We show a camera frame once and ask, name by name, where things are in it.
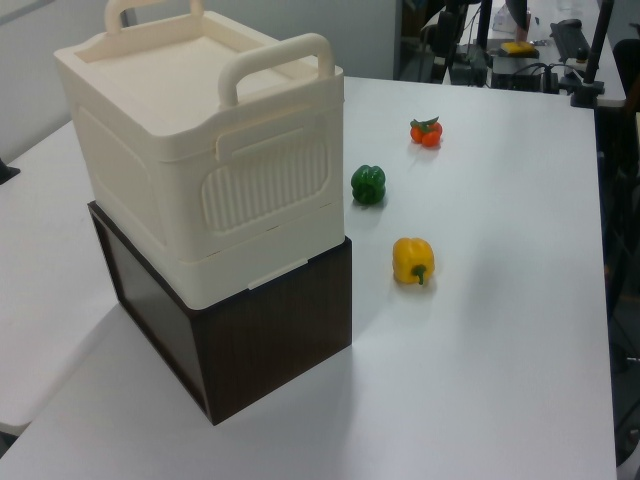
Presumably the black office chair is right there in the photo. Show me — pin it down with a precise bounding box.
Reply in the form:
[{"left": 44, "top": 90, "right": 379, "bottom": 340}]
[{"left": 611, "top": 38, "right": 640, "bottom": 104}]

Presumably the cream plastic cabinet with handles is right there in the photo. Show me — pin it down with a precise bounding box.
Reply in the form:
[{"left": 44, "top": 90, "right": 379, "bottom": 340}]
[{"left": 53, "top": 0, "right": 346, "bottom": 309}]

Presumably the black bracket on side table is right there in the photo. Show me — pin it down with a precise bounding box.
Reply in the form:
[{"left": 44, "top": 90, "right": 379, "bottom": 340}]
[{"left": 0, "top": 156, "right": 22, "bottom": 187}]

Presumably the green bell pepper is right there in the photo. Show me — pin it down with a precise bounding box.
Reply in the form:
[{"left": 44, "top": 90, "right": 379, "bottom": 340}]
[{"left": 350, "top": 164, "right": 387, "bottom": 206}]

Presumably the black electronics box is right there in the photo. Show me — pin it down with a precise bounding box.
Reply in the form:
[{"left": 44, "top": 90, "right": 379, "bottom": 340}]
[{"left": 491, "top": 53, "right": 547, "bottom": 92}]

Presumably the dark sleeved forearm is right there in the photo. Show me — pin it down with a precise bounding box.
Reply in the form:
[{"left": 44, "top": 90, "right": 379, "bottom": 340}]
[{"left": 504, "top": 0, "right": 532, "bottom": 42}]

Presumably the black control box with cables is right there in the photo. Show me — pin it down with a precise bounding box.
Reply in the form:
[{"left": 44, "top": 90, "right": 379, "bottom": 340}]
[{"left": 447, "top": 43, "right": 490, "bottom": 87}]

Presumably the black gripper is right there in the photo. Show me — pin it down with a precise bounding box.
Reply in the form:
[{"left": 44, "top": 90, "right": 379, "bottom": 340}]
[{"left": 432, "top": 8, "right": 457, "bottom": 66}]

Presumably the dark brown wooden box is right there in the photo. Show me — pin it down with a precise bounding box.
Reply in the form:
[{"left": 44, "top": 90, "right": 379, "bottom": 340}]
[{"left": 87, "top": 200, "right": 355, "bottom": 427}]

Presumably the thin black stand pole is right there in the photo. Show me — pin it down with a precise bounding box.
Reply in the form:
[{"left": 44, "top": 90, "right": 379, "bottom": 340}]
[{"left": 474, "top": 0, "right": 495, "bottom": 49}]

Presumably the black keyboard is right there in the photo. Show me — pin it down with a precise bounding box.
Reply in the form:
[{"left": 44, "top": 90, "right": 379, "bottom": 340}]
[{"left": 549, "top": 22, "right": 592, "bottom": 64}]

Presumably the black pole with table clamp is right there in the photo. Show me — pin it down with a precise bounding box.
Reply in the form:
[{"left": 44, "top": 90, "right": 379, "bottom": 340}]
[{"left": 569, "top": 0, "right": 616, "bottom": 109}]

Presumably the red tomato cluster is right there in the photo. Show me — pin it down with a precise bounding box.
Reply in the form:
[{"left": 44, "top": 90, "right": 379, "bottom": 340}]
[{"left": 409, "top": 115, "right": 445, "bottom": 149}]

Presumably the white side table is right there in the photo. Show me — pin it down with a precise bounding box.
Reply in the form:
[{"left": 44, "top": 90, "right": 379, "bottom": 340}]
[{"left": 0, "top": 118, "right": 126, "bottom": 435}]

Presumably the yellow bell pepper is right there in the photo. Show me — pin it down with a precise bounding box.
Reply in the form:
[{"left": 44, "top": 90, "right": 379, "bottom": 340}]
[{"left": 391, "top": 236, "right": 436, "bottom": 287}]

